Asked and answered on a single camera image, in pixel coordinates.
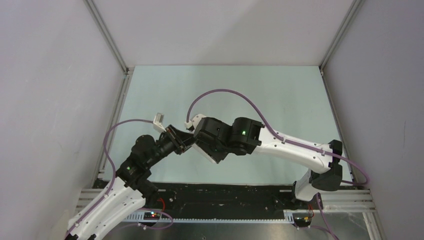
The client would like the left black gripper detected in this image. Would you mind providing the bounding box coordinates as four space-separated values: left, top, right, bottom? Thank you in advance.
146 124 197 168

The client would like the white remote control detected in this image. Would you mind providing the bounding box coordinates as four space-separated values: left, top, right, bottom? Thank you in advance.
197 148 217 164

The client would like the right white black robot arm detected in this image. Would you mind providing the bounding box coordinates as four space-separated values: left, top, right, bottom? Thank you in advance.
185 114 343 209

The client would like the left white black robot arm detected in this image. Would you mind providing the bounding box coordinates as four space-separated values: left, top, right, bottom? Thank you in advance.
65 125 195 240

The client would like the left controller board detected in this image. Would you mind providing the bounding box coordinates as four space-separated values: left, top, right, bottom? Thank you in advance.
143 211 161 221

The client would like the controller board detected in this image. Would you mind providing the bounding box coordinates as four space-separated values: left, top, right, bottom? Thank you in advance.
293 216 313 229
143 211 161 221

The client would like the right controller board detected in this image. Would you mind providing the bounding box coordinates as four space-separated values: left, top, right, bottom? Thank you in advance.
293 216 313 229

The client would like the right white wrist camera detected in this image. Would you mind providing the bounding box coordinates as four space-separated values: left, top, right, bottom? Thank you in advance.
184 114 206 132

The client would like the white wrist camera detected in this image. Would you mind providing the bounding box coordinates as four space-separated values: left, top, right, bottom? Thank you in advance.
152 112 166 133
184 114 206 132

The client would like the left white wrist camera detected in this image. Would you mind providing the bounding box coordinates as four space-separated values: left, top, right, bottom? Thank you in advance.
152 112 166 133

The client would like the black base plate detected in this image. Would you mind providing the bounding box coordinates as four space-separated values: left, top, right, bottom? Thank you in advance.
96 181 324 220

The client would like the left aluminium frame rail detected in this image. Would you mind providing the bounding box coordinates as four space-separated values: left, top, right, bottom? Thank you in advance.
82 0 135 180

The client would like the aluminium frame rail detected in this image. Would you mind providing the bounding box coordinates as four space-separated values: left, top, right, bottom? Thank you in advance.
82 0 135 180
319 0 365 186

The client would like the grey slotted cable duct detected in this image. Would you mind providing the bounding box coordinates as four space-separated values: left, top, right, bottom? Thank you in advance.
125 211 295 223

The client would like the right aluminium frame rail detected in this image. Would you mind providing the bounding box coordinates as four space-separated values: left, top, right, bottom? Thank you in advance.
319 0 365 186

